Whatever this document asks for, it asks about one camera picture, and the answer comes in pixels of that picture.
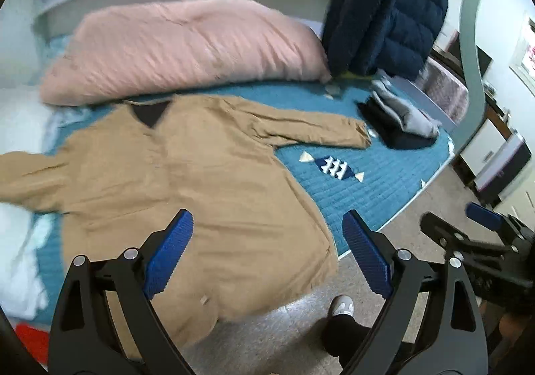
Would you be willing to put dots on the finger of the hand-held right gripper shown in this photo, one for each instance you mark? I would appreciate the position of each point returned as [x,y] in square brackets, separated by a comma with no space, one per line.
[451,235]
[482,212]

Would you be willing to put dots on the grey navy baseball jacket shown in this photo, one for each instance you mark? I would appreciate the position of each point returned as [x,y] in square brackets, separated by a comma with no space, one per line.
[409,116]

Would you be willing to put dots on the teal bunk bed frame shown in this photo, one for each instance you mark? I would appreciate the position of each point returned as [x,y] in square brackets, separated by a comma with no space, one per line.
[472,45]

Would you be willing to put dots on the black monitor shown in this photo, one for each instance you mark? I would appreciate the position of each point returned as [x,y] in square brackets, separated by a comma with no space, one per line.
[485,61]

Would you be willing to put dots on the floral pink cover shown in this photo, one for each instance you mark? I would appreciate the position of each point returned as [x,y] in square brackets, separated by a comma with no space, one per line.
[447,95]

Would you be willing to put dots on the dark desk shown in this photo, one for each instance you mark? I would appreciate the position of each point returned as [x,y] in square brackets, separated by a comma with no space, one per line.
[497,107]

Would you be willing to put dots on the white framed wall picture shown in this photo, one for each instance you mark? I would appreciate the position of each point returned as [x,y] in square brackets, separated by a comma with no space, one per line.
[526,57]

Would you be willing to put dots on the white smiley print pillow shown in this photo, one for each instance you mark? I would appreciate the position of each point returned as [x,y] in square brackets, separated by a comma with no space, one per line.
[16,274]

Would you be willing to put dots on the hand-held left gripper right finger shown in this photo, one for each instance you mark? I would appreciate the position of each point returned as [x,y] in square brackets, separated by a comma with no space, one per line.
[368,258]

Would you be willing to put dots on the dark folded clothes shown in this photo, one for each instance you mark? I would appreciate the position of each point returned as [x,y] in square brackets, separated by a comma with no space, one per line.
[401,141]

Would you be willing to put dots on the red box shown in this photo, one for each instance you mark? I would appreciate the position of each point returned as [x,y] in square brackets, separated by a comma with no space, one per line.
[33,341]

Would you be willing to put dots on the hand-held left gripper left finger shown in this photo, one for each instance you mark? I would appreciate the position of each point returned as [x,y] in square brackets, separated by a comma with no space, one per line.
[169,254]

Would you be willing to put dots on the pink quilt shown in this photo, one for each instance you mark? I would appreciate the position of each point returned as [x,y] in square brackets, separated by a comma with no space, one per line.
[188,45]

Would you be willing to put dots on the black white appliance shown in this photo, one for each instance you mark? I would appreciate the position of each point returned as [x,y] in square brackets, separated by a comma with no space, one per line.
[505,166]

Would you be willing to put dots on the navy yellow puffer jacket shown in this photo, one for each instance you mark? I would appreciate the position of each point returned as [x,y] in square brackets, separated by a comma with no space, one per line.
[397,24]

